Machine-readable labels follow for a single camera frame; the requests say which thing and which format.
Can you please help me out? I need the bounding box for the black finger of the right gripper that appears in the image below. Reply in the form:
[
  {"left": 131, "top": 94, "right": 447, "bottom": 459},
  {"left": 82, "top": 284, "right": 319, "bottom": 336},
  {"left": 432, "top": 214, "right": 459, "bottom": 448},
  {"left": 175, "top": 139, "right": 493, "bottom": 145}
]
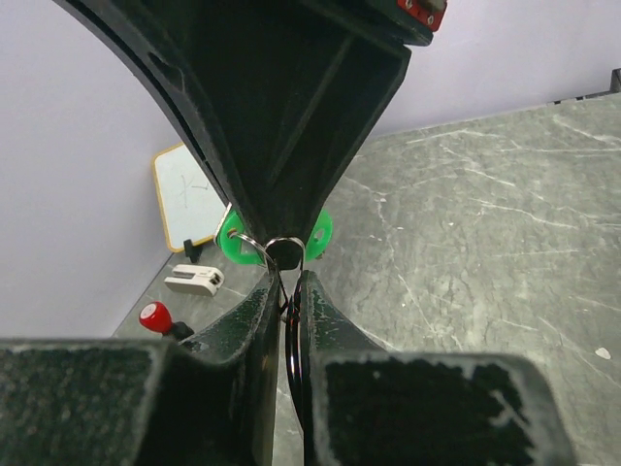
[{"left": 62, "top": 0, "right": 446, "bottom": 270}]

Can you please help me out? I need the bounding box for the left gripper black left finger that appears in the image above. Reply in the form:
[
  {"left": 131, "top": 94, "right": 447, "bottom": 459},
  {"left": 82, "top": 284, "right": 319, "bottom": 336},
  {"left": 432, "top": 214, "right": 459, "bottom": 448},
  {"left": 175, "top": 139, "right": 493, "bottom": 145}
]
[{"left": 1, "top": 273, "right": 279, "bottom": 465}]

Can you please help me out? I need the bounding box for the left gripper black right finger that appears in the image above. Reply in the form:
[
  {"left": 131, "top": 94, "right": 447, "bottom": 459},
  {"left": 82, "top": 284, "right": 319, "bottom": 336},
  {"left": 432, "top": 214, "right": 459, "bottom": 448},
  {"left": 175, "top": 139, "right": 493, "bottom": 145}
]
[{"left": 299, "top": 271, "right": 576, "bottom": 465}]

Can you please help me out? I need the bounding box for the large silver keyring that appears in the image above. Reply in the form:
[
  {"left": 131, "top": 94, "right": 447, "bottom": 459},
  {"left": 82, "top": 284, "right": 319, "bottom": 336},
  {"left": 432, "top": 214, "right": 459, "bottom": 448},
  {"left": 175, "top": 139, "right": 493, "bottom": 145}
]
[{"left": 230, "top": 230, "right": 311, "bottom": 466}]

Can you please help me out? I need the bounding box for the green tagged key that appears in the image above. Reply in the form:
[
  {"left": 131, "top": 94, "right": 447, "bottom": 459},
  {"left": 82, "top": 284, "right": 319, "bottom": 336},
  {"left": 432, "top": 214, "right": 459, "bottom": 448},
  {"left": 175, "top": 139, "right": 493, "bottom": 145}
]
[{"left": 213, "top": 204, "right": 334, "bottom": 265}]

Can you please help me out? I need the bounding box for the red black stamp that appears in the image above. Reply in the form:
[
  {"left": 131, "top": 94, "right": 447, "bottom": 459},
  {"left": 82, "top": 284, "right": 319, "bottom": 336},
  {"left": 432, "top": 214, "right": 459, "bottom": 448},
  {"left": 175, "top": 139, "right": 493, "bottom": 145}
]
[{"left": 139, "top": 301, "right": 194, "bottom": 342}]

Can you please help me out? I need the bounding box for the small whiteboard yellow frame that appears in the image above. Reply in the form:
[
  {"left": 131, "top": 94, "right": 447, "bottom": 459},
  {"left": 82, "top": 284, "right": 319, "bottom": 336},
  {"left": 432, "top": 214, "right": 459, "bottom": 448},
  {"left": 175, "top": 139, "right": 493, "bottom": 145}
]
[{"left": 151, "top": 144, "right": 227, "bottom": 264}]

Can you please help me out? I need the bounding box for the aluminium rail frame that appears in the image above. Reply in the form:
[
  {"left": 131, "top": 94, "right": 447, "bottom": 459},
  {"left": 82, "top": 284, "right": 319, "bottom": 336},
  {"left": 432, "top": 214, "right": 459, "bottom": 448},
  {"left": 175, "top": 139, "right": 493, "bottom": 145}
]
[{"left": 546, "top": 67, "right": 621, "bottom": 106}]

